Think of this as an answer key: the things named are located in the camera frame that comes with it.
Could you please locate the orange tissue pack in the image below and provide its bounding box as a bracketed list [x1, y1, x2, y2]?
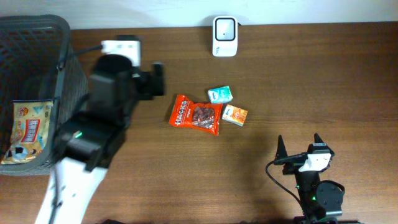
[221, 105, 248, 126]

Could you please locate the red Hacks candy bag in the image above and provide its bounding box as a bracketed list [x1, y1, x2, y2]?
[169, 95, 223, 136]

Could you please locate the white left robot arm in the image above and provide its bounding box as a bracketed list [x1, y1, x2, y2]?
[36, 54, 165, 223]

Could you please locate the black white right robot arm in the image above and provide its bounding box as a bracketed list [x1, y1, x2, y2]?
[272, 133, 345, 223]

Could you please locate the white barcode scanner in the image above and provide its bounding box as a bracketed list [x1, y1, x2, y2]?
[212, 16, 238, 57]

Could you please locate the grey plastic mesh basket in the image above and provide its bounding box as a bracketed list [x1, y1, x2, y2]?
[1, 15, 88, 156]

